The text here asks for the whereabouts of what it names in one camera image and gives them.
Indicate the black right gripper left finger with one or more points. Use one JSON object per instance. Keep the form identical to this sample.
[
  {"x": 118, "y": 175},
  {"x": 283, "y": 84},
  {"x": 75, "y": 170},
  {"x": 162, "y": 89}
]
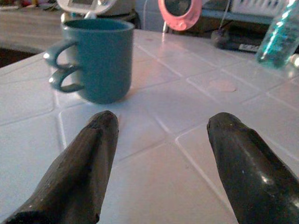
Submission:
[{"x": 77, "y": 168}]

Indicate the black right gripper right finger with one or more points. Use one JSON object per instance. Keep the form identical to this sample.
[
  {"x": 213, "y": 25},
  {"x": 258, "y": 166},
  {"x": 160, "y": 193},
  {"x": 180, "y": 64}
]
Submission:
[{"x": 252, "y": 172}]

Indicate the teal plastic mug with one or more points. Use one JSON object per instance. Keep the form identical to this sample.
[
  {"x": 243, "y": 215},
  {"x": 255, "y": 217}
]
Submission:
[{"x": 102, "y": 60}]

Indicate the white power strip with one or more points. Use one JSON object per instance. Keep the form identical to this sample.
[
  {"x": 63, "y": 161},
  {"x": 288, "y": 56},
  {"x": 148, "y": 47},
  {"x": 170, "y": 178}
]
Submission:
[{"x": 248, "y": 47}]

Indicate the clear plastic water bottle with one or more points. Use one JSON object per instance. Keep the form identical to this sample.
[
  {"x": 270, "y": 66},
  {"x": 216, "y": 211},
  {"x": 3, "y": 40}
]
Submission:
[{"x": 278, "y": 37}]

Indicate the white rice cooker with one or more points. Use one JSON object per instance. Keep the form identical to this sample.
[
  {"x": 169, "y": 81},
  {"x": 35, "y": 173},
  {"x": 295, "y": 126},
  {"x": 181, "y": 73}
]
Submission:
[{"x": 93, "y": 7}]

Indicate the pink round mirror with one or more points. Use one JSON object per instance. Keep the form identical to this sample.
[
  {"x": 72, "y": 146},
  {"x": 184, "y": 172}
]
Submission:
[{"x": 179, "y": 14}]

